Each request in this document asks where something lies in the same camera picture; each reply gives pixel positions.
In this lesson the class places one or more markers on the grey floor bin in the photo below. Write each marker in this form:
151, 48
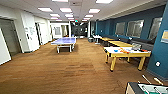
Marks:
90, 39

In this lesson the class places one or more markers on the small white table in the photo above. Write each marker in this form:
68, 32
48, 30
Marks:
96, 36

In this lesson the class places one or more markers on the blue ping pong table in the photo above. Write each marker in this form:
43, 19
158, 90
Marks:
64, 41

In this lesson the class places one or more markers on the long yellow wooden table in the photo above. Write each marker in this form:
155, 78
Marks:
120, 43
106, 39

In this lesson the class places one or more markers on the interior glass window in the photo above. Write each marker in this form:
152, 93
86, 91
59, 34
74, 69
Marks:
135, 28
155, 28
120, 29

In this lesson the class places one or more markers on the white table with dishes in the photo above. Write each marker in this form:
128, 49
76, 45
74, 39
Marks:
128, 52

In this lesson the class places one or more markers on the grey metal door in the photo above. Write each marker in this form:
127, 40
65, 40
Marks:
10, 36

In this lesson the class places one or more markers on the green foosball table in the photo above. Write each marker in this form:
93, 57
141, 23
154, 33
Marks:
146, 89

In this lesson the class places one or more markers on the white pillar outlet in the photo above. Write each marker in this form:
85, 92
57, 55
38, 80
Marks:
158, 63

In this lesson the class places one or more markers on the large white door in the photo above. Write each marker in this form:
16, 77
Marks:
4, 48

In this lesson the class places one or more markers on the yellow pillar sign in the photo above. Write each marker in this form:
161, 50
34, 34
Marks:
165, 36

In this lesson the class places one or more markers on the grey wall sofa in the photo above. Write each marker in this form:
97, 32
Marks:
143, 44

